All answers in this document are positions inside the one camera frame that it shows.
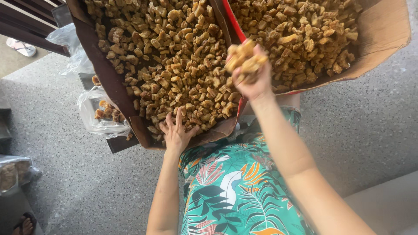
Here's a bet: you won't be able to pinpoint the dark oil-stained cardboard box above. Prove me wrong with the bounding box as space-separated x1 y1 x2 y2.
66 0 248 151

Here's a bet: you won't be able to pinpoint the pale concrete ledge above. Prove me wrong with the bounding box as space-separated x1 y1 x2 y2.
343 170 418 235

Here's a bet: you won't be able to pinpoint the black sandal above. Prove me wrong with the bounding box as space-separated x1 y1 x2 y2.
13 212 37 235

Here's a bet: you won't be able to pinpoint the green floral dress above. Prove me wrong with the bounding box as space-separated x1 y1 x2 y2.
178 106 315 235

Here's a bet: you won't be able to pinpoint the empty clear plastic bag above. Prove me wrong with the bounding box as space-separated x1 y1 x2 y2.
46 23 95 76

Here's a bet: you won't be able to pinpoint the dark wooden furniture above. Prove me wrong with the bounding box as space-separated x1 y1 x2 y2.
0 0 73 57

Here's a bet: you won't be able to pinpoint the dark grey box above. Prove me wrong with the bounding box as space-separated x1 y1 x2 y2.
0 108 12 154

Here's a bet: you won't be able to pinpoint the clear plastic bag with snacks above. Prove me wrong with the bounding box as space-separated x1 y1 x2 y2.
77 86 132 140

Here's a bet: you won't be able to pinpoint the person's left hand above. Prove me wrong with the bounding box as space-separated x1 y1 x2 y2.
159 107 201 154

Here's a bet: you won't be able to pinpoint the dark weighing scale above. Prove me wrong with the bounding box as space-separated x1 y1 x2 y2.
78 72 141 154

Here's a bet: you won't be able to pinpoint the sealed packets of snacks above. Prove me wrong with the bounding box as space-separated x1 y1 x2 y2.
0 154 42 194

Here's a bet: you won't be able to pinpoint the handful of fried snack pieces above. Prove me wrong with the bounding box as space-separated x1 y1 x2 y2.
224 39 269 75

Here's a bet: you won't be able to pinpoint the white flip-flop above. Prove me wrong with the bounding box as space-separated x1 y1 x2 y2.
6 37 37 57

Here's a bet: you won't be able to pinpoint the person's right hand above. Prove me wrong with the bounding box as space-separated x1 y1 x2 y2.
225 44 274 102

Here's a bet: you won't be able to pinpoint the heap of fried snack chunks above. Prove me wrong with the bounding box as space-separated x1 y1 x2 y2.
84 0 243 143
229 0 364 93

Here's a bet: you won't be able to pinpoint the light brown cardboard box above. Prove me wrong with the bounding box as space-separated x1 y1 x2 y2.
222 0 411 96

